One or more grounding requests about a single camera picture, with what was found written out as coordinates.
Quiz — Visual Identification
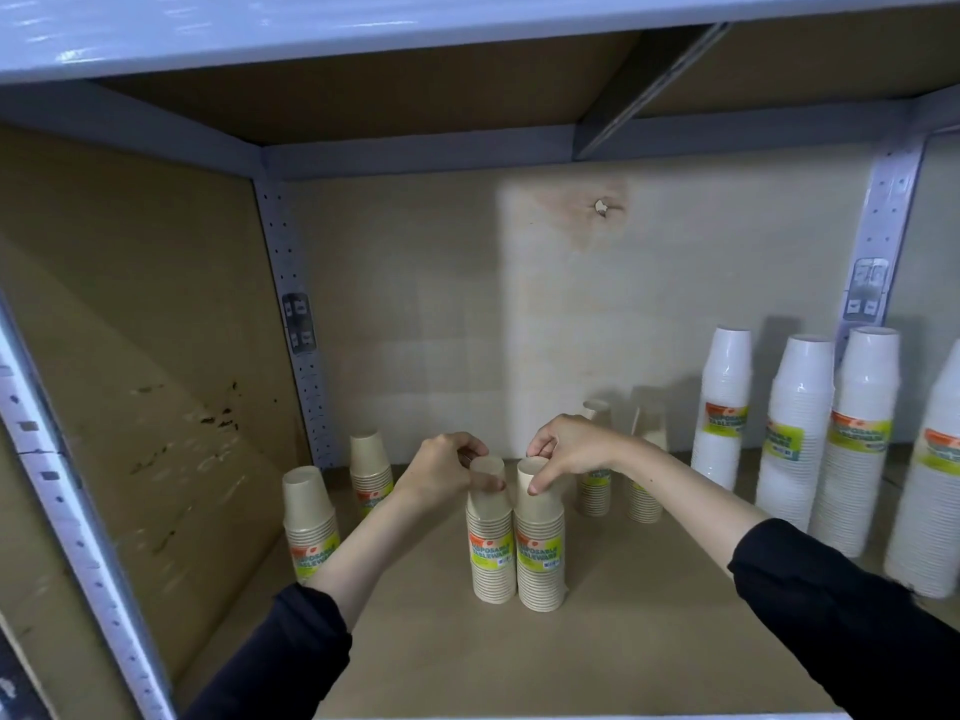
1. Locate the white plastic cup stack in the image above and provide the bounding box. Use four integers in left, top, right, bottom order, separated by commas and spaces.
808, 326, 901, 559
690, 326, 753, 492
755, 334, 836, 533
883, 340, 960, 601

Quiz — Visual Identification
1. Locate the grey metal cross brace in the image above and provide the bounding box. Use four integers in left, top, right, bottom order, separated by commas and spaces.
573, 22, 732, 160

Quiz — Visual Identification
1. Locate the beige paper cup stack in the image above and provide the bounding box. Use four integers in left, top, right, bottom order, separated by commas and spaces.
575, 399, 614, 518
628, 404, 669, 526
513, 457, 568, 613
465, 454, 519, 605
348, 430, 395, 518
282, 465, 342, 586

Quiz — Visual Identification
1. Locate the grey perforated shelf upright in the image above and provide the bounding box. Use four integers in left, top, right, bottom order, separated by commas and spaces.
832, 134, 931, 368
251, 175, 339, 469
0, 292, 177, 720

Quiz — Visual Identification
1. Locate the person's left forearm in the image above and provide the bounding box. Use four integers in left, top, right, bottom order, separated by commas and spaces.
183, 487, 432, 720

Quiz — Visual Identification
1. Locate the person's left hand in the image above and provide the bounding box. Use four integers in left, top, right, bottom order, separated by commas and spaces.
393, 432, 507, 518

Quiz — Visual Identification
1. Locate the grey metal shelf rack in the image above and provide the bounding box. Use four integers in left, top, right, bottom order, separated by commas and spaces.
0, 0, 960, 720

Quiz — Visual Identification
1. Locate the brown cardboard side panel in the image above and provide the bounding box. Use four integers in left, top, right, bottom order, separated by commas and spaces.
0, 127, 312, 720

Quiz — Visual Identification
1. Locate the person's right forearm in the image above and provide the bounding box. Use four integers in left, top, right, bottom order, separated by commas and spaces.
615, 442, 960, 720

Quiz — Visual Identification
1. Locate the person's right hand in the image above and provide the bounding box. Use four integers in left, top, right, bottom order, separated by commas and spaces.
526, 414, 631, 497

